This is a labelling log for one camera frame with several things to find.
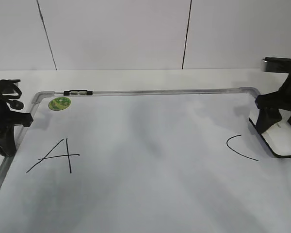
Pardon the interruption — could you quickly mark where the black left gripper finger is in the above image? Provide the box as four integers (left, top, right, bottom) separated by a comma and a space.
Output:
0, 126, 16, 156
7, 112, 33, 127

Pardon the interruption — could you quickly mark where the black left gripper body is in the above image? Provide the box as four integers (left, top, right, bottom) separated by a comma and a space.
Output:
0, 79, 21, 129

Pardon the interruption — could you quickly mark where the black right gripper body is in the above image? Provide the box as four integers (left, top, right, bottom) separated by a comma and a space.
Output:
255, 73, 291, 112

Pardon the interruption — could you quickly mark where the white whiteboard eraser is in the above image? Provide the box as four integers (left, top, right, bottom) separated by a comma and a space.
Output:
259, 110, 291, 158

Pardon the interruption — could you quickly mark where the green round magnet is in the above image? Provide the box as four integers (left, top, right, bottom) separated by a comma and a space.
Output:
48, 97, 71, 111

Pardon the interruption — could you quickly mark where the black silver hanging clip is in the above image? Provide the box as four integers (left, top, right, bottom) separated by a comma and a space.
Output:
63, 90, 93, 96

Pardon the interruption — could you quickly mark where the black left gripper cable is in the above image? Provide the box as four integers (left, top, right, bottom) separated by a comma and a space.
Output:
0, 82, 25, 111

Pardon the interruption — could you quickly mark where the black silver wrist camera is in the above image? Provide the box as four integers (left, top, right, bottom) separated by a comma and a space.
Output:
261, 57, 291, 73

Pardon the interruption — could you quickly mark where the white whiteboard with grey frame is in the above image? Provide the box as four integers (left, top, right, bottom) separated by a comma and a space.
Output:
0, 87, 291, 233

